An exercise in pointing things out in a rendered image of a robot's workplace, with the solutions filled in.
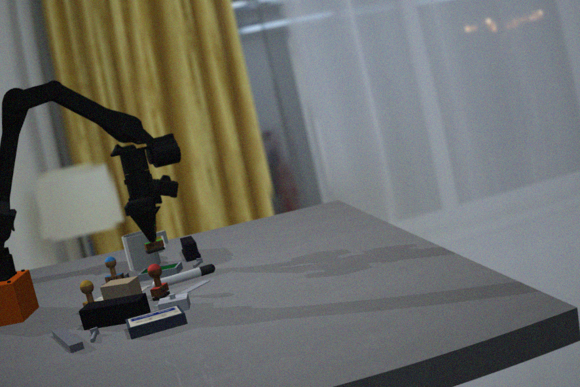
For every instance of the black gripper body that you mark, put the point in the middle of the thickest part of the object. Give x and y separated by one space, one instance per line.
138 188

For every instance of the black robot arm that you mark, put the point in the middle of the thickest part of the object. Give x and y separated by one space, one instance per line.
160 151

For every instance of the grey mug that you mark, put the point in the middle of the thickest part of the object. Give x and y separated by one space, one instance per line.
135 251

